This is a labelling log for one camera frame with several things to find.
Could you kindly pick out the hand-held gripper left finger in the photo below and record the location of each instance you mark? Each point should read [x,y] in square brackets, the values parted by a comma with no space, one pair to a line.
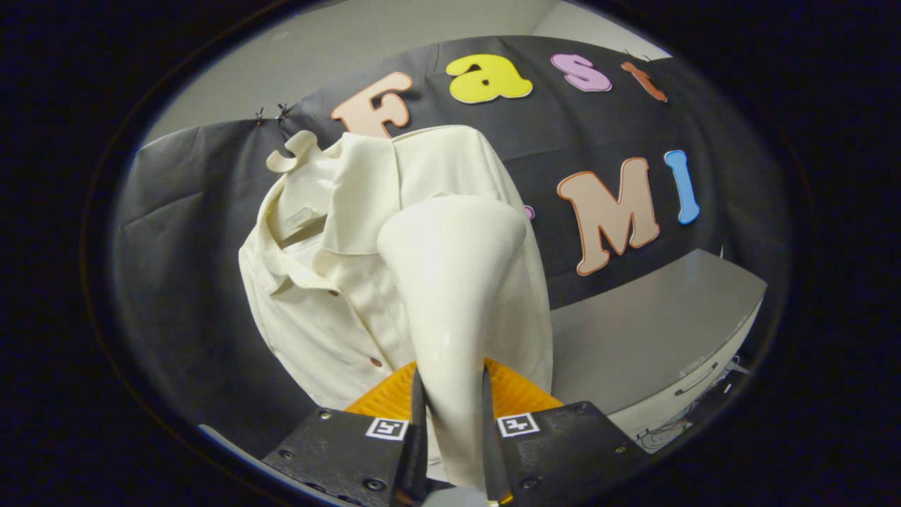
[421,451]

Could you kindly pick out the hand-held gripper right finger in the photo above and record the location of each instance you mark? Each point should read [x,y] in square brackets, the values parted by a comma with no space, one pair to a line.
[490,451]

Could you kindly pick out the cream button-up shirt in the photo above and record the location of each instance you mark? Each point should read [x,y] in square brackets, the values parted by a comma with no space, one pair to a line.
[331,317]

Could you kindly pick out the cream garment steamer head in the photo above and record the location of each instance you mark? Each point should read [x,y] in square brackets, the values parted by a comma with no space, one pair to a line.
[450,282]

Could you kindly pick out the cream clothes hanger hook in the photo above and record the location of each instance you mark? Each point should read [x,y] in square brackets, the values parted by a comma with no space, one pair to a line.
[281,163]

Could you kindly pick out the white cabinet with grey top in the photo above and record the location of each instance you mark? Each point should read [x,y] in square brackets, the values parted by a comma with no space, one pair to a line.
[633,331]

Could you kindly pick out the black backdrop cloth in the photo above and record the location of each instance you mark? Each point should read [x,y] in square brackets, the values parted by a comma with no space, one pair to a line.
[183,246]

